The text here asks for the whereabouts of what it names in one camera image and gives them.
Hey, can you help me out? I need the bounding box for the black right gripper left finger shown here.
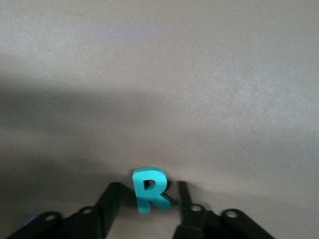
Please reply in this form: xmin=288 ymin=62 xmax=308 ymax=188
xmin=0 ymin=182 xmax=126 ymax=239

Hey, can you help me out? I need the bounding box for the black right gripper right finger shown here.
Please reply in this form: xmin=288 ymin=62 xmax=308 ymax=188
xmin=172 ymin=180 xmax=275 ymax=239

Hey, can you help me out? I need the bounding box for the teal foam letter R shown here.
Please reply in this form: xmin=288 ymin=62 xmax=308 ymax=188
xmin=132 ymin=166 xmax=172 ymax=215

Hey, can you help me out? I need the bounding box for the brown table cover sheet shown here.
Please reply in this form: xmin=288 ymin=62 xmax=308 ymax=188
xmin=0 ymin=0 xmax=319 ymax=239

